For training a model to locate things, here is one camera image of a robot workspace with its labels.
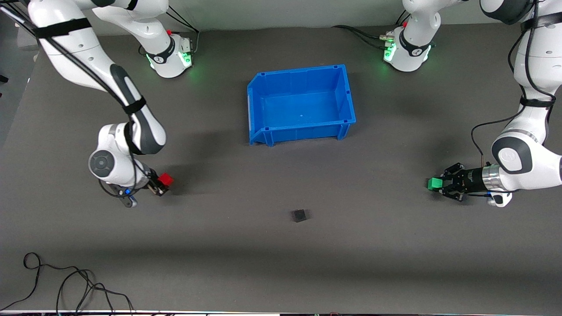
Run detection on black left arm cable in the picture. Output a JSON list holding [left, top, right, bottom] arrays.
[[471, 0, 555, 168]]

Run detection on black right base cables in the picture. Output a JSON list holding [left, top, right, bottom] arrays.
[[140, 9, 200, 57]]

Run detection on blue plastic storage bin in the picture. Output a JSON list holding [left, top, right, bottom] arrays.
[[247, 65, 357, 147]]

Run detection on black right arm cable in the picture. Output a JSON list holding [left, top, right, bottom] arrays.
[[0, 2, 152, 199]]

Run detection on black left base cable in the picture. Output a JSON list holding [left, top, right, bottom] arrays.
[[331, 25, 393, 49]]

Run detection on thin black looped cable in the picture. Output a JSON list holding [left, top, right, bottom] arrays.
[[0, 252, 95, 311]]

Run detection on thin black tangled cable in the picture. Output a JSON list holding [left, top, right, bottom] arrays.
[[56, 269, 134, 315]]

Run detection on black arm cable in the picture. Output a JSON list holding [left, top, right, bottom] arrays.
[[0, 2, 152, 199], [471, 0, 555, 168]]

